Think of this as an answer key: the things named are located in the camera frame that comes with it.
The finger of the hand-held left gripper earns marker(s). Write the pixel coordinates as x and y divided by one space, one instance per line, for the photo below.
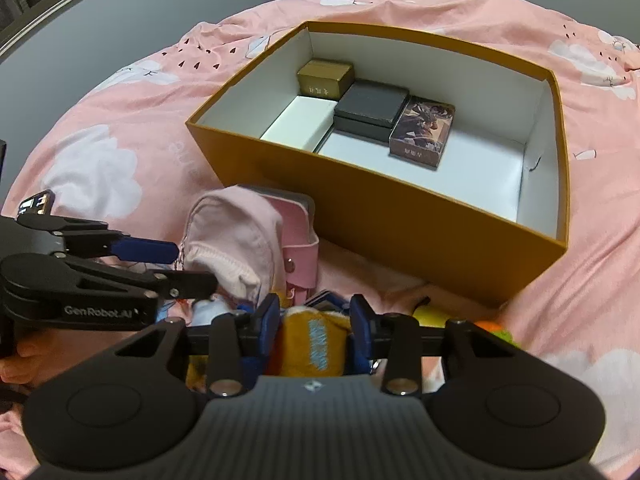
145 250
185 284

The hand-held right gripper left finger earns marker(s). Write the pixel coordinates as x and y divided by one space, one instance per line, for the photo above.
267 321

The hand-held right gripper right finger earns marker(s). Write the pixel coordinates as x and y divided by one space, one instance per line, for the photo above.
360 321

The orange and blue plush doll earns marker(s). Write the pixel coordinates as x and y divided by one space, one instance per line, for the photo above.
310 345

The pink fabric pouch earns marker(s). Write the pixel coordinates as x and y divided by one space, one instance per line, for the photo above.
225 230

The yellow cardboard box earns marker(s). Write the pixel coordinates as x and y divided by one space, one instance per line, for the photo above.
400 225

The white long box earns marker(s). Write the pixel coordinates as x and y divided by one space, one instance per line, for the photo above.
300 122

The illustrated card box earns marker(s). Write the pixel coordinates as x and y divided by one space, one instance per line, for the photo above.
422 130

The grey square box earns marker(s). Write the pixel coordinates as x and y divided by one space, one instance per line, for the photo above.
370 102

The gold small box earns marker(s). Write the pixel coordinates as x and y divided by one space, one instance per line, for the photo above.
325 77

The yellow soft toy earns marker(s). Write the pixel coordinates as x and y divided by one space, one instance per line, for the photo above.
432 316

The pink card holder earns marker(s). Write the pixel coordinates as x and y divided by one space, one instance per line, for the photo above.
300 245

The orange and green crochet toy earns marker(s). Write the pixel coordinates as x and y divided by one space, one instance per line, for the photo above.
495 331

